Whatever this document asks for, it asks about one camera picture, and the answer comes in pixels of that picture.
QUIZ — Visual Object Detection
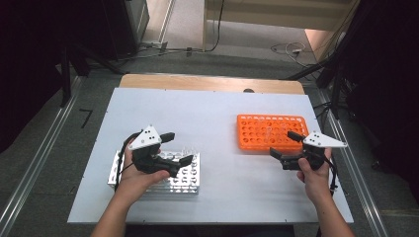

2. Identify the black floor cable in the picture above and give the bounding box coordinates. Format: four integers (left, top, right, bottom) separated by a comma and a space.
204, 0, 226, 53

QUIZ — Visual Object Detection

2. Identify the person's left hand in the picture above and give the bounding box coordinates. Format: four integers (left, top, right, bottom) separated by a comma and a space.
118, 137, 171, 202

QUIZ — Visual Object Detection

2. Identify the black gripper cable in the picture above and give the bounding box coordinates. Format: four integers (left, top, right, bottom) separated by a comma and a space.
113, 131, 142, 193
324, 157, 339, 196

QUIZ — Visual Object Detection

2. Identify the orange plastic test tube rack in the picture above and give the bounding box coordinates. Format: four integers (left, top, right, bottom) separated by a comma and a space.
236, 114, 310, 154

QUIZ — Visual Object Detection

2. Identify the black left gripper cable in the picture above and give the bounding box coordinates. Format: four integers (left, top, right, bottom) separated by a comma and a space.
113, 131, 142, 193

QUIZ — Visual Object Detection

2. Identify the person's right hand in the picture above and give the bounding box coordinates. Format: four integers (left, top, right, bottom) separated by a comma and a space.
295, 147, 334, 205

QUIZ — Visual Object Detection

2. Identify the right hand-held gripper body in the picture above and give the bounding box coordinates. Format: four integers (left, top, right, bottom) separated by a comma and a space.
280, 130, 349, 172

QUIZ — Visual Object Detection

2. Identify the wooden table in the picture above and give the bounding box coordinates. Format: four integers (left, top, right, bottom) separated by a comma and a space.
118, 73, 305, 96

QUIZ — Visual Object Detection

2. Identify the aluminium floor rail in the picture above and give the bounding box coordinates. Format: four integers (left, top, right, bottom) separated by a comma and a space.
0, 76, 83, 237
317, 88, 389, 237

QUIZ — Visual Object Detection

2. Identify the silver metal test tube rack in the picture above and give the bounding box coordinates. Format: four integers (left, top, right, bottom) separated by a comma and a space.
107, 150, 201, 196

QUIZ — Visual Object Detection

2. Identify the grey cabinet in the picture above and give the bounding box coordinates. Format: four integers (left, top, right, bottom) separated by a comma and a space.
125, 0, 151, 43

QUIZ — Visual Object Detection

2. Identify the white board sheet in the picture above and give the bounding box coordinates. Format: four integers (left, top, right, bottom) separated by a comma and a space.
67, 87, 354, 225

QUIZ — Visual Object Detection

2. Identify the person's dark clothing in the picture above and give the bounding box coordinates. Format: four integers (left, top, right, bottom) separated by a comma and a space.
125, 224, 319, 237

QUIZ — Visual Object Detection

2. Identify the black metal stand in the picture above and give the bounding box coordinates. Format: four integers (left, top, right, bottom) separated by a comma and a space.
58, 42, 129, 108
280, 48, 350, 119

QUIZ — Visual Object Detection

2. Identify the white floor cable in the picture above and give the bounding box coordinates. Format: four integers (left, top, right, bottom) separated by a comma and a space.
270, 41, 307, 60

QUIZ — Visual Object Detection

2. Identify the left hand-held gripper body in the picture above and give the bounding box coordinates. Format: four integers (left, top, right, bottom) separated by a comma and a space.
127, 123, 182, 179

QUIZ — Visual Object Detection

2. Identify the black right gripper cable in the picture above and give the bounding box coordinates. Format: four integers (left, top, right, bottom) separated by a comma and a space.
324, 157, 339, 196

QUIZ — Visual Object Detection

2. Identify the beige wooden shelf unit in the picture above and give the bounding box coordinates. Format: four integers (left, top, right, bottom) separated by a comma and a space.
202, 0, 360, 33

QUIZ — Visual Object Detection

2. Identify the grey floor cable bundle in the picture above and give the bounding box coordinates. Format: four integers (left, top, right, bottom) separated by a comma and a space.
118, 40, 204, 62

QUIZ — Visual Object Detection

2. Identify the black curtain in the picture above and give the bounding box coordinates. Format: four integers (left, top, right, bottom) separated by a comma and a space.
0, 0, 129, 154
342, 0, 419, 198

